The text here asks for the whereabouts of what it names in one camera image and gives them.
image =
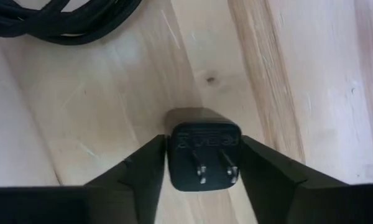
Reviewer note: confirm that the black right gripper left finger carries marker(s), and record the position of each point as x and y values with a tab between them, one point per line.
118	199

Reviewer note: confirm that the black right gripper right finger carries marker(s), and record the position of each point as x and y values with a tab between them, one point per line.
283	199

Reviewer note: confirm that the black charger plug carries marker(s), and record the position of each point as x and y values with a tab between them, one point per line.
202	155

